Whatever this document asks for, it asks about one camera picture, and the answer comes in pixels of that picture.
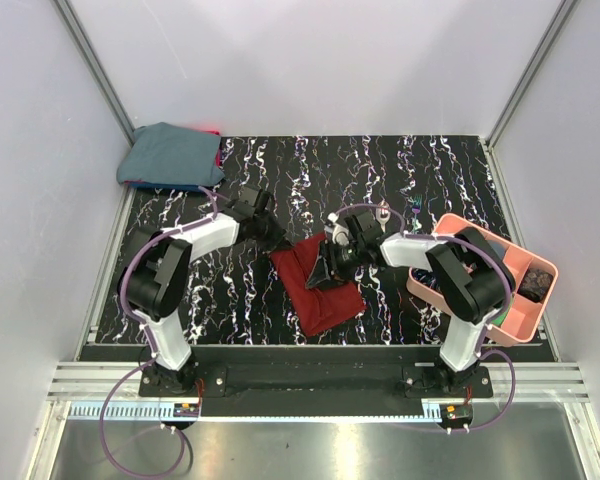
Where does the folded grey-blue cloth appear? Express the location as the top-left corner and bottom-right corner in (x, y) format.
(116, 122), (225, 187)

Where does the fork with teal handle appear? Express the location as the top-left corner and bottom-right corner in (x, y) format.
(411, 195), (423, 231)

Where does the brown patterned rolled sock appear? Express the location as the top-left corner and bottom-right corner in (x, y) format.
(518, 268), (554, 303)

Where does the right aluminium frame post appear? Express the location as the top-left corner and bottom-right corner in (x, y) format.
(485, 0), (580, 148)

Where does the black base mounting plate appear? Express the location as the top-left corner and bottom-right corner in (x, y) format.
(139, 345), (494, 419)

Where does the folded pink cloth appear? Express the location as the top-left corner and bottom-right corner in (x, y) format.
(196, 128), (222, 167)

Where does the left aluminium frame post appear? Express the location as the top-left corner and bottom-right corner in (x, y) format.
(51, 0), (135, 145)

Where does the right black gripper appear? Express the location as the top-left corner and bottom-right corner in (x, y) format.
(306, 238), (366, 292)

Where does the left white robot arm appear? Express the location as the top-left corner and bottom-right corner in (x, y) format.
(117, 186), (290, 396)

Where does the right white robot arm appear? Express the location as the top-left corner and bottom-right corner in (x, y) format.
(305, 204), (515, 397)

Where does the pink divided organizer tray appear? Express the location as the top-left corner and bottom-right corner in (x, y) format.
(406, 213), (559, 347)

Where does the grey-blue rolled sock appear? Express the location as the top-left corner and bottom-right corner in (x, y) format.
(488, 240), (507, 259)

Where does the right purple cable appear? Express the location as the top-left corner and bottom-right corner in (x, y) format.
(332, 203), (519, 436)

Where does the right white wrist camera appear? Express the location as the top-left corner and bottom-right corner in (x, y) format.
(324, 213), (350, 246)

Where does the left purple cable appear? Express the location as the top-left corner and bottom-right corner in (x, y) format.
(97, 185), (221, 476)

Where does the purple cable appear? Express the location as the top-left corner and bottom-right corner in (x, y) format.
(97, 185), (221, 476)
(332, 203), (519, 436)

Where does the blue dotted rolled sock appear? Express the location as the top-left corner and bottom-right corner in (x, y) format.
(411, 268), (436, 288)

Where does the green rolled sock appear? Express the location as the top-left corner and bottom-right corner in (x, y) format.
(491, 296), (514, 327)

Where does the aluminium frame post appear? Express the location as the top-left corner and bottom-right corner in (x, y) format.
(51, 0), (135, 145)
(485, 0), (580, 148)

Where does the silver spoon patterned handle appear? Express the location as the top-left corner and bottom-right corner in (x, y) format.
(375, 200), (391, 227)

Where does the dark red cloth napkin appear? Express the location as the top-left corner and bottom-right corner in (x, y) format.
(270, 233), (366, 337)

